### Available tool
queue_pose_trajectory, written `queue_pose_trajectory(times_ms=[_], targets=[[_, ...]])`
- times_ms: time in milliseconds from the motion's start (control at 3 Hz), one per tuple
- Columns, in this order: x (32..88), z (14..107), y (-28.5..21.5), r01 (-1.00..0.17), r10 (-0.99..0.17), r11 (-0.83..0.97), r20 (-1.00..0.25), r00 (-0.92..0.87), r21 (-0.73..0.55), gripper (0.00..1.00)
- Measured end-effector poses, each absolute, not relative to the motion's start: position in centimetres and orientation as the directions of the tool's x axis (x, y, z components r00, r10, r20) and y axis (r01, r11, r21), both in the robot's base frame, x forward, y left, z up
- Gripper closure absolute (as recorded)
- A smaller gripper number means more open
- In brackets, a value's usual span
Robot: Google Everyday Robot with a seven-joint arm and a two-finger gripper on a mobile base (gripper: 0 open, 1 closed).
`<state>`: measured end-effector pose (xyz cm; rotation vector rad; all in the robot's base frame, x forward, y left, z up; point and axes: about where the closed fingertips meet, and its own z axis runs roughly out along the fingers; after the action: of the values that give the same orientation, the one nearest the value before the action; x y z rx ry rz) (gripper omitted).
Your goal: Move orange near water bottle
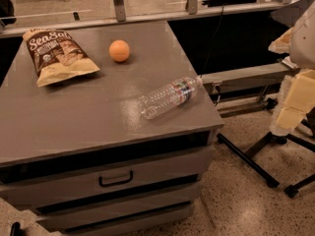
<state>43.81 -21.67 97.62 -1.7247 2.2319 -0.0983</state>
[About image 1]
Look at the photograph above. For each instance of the black drawer handle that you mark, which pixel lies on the black drawer handle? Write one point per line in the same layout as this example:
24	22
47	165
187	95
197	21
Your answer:
115	181

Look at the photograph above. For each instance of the grey drawer cabinet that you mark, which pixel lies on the grey drawer cabinet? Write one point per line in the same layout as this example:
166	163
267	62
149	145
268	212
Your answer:
56	141

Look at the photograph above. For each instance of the orange fruit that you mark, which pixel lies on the orange fruit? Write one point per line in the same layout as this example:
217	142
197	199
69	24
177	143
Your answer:
119	50

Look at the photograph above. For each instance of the sea salt chips bag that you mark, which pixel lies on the sea salt chips bag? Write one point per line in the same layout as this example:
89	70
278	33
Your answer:
57	56

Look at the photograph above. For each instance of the clear plastic water bottle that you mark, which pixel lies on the clear plastic water bottle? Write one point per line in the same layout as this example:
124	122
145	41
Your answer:
163	99

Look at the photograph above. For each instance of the metal railing frame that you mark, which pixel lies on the metal railing frame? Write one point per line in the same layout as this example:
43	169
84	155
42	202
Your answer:
76	14

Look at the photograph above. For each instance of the black tripod stand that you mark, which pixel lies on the black tripod stand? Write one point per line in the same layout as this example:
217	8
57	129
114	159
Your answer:
252	159

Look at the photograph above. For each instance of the small white label box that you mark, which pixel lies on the small white label box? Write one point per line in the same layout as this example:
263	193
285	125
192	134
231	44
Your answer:
286	61

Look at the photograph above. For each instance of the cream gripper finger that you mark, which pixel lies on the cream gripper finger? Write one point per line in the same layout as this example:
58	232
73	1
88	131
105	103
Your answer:
281	44
296	99

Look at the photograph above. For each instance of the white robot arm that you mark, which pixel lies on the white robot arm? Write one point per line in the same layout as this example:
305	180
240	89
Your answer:
302	42

